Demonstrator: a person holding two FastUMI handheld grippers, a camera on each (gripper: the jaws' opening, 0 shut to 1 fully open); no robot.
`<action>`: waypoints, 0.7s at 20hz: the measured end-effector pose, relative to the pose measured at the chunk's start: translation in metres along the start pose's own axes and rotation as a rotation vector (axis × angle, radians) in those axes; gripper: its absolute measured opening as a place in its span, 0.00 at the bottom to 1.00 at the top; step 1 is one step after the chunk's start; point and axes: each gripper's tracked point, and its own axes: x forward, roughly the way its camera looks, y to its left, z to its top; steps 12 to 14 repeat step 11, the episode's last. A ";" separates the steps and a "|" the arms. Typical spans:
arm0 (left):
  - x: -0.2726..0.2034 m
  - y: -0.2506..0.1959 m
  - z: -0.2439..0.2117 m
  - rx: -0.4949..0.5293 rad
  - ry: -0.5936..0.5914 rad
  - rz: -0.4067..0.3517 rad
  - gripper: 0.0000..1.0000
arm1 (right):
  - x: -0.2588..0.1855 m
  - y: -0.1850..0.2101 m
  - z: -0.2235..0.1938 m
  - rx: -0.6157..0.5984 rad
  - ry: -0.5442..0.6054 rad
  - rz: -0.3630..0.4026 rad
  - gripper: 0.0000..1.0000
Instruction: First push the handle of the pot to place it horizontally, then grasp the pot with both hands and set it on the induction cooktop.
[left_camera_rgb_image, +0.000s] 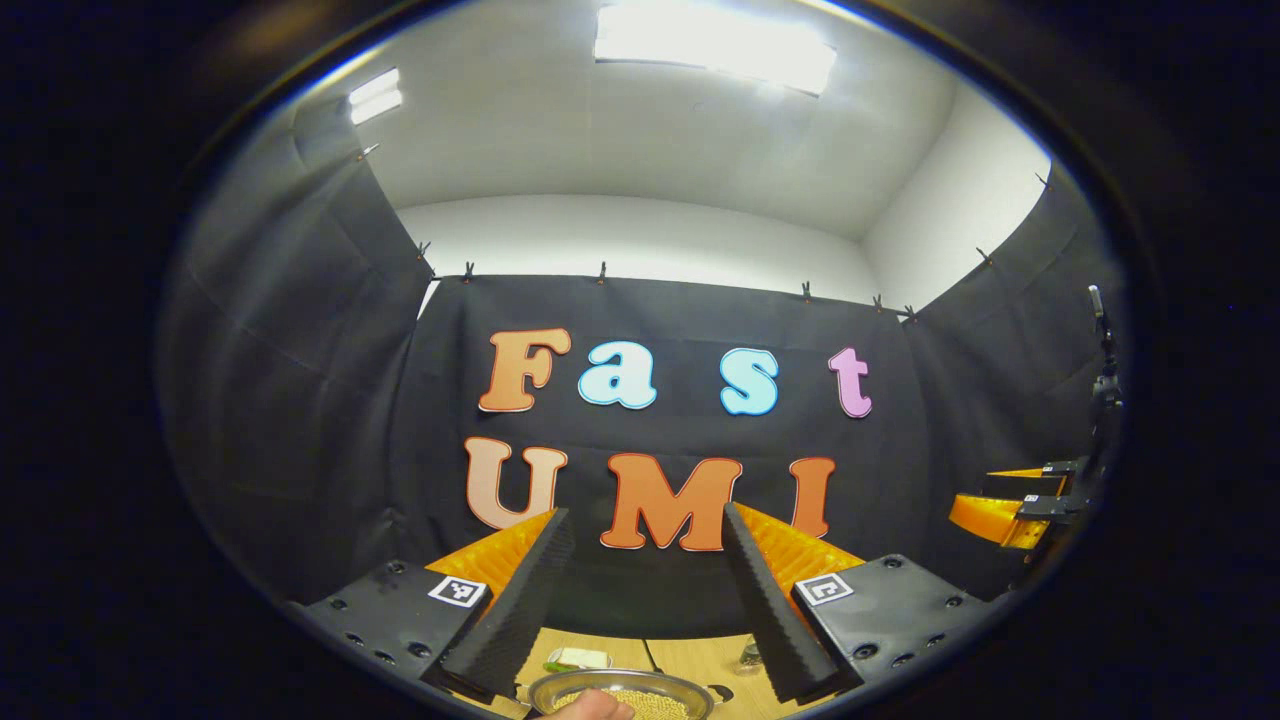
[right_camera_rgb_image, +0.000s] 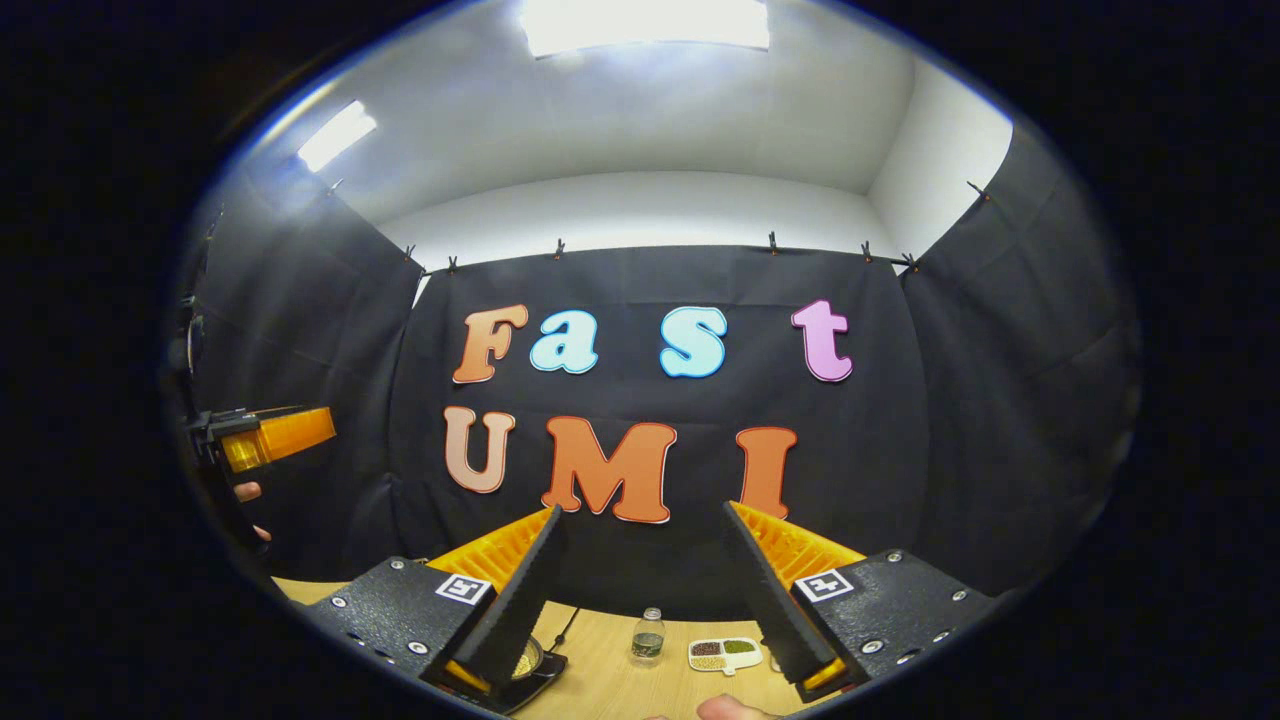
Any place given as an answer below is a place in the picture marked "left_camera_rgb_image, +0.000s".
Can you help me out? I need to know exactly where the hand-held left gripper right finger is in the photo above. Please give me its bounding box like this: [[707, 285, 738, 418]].
[[722, 500, 1001, 706]]

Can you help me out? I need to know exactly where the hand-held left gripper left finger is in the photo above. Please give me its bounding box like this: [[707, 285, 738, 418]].
[[290, 507, 578, 704]]

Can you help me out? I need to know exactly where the stainless steel pot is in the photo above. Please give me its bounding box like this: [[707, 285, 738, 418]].
[[527, 668, 736, 720]]

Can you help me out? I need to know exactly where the heap of soybeans in pot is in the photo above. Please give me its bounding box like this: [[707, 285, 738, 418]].
[[553, 688, 693, 720]]

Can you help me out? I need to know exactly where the large ceiling light panel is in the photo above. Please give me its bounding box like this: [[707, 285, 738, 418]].
[[593, 3, 839, 98]]

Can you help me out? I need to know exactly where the small ceiling light panel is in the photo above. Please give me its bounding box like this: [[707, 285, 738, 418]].
[[347, 67, 404, 126]]

